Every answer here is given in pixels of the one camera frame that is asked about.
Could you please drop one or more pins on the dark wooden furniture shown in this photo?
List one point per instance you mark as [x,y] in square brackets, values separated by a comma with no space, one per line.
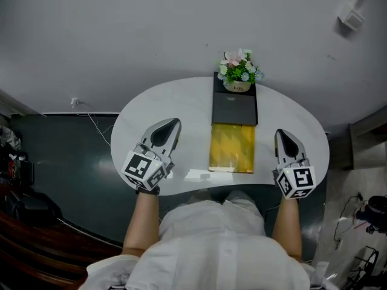
[45,252]

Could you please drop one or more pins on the black drawer cabinet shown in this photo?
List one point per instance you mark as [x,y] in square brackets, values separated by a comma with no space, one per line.
[234,109]

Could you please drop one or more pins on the white wall plug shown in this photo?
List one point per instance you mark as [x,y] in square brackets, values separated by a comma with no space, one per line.
[75,102]

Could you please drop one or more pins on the black bag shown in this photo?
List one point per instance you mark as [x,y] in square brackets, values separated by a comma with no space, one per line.
[33,207]

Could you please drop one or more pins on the white wall junction box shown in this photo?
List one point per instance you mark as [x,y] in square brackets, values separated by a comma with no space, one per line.
[350,18]

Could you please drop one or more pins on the person's right forearm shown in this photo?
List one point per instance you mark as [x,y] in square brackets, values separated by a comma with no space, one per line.
[287,228]

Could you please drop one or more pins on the grey shelf unit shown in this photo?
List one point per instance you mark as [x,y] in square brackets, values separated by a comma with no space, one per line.
[362,140]

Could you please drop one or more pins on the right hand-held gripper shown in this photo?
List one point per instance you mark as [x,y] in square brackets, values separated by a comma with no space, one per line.
[302,178]

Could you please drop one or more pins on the person's left forearm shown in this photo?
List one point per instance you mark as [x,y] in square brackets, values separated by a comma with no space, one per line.
[142,225]

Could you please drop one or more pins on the potted flower plant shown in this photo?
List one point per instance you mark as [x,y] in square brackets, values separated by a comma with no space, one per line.
[239,71]

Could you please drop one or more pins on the yellow small drawer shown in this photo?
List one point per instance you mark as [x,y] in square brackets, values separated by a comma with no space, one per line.
[232,146]

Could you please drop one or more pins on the white kidney-shaped table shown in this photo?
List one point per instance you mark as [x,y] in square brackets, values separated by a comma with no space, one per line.
[169,107]

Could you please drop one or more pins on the black metal stand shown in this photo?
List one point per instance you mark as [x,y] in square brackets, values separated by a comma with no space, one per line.
[366,267]

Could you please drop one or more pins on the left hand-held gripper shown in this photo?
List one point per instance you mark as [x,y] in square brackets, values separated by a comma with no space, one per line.
[140,168]

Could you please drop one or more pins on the pile of clutter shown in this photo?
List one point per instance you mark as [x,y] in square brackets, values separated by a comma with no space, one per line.
[13,159]

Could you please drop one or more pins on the black round device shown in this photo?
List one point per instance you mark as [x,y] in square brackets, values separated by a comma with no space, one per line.
[376,213]

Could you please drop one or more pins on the person's white shirt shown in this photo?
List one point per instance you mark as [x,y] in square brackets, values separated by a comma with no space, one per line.
[217,246]

